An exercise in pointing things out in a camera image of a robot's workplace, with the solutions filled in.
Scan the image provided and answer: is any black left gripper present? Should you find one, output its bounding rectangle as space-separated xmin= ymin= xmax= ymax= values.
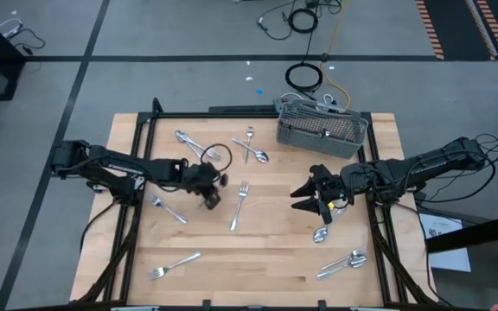
xmin=186 ymin=162 xmax=229 ymax=195

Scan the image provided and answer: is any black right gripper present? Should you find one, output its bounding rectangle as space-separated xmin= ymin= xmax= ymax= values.
xmin=290 ymin=163 xmax=358 ymax=225

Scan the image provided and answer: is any grey plastic cutlery basket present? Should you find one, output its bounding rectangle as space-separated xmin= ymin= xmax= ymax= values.
xmin=274 ymin=98 xmax=370 ymax=160

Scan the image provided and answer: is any black flat bar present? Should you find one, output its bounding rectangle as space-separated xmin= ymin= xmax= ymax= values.
xmin=208 ymin=105 xmax=276 ymax=114

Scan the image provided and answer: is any grey power strip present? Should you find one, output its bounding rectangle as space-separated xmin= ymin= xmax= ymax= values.
xmin=272 ymin=96 xmax=296 ymax=109

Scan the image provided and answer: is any white printed paper sheet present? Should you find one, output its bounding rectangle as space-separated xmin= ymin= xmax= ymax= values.
xmin=418 ymin=213 xmax=473 ymax=273

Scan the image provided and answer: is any black metal side table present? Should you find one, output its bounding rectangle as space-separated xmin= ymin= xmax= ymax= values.
xmin=425 ymin=210 xmax=498 ymax=311

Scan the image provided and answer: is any black orange striped floor mat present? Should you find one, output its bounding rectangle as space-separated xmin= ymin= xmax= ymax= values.
xmin=415 ymin=0 xmax=498 ymax=61

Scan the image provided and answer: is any white power adapter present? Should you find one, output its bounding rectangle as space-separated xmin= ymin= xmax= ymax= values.
xmin=0 ymin=17 xmax=24 ymax=41

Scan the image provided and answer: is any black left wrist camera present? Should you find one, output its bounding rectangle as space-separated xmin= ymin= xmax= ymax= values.
xmin=203 ymin=193 xmax=223 ymax=212

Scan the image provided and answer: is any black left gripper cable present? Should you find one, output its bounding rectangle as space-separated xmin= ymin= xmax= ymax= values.
xmin=200 ymin=143 xmax=233 ymax=174

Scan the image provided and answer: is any coiled black cable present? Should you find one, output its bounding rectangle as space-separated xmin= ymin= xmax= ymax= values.
xmin=284 ymin=61 xmax=324 ymax=93
xmin=286 ymin=8 xmax=319 ymax=35

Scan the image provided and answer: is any black arm base cable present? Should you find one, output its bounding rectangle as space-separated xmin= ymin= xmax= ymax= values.
xmin=79 ymin=200 xmax=118 ymax=254

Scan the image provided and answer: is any yellow cable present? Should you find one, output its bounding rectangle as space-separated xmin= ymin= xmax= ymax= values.
xmin=319 ymin=0 xmax=352 ymax=109

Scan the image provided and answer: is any black cable with connector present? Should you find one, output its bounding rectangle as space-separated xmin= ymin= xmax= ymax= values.
xmin=256 ymin=2 xmax=296 ymax=41

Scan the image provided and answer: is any black cable with plug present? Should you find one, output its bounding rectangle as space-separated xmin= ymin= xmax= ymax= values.
xmin=11 ymin=37 xmax=47 ymax=56

